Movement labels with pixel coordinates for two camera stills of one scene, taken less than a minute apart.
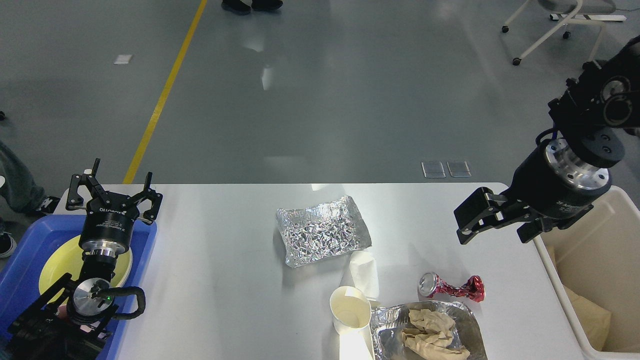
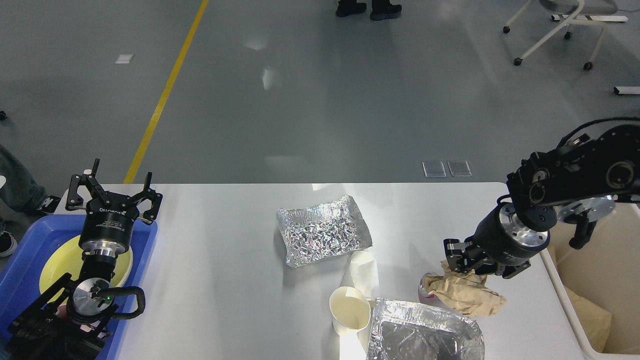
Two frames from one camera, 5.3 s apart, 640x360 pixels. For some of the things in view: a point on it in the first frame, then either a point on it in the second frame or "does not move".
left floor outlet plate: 433,169 does not move
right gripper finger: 480,214 -> 463,257
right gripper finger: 527,231 -> 508,271
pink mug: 62,311 does not move
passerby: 244,7 -> 381,10
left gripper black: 107,226 does not move
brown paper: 428,337 -> 468,292
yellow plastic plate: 66,260 does not move
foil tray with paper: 426,330 does not move
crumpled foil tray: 321,232 does not move
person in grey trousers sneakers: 20,192 does not move
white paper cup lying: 363,269 does not move
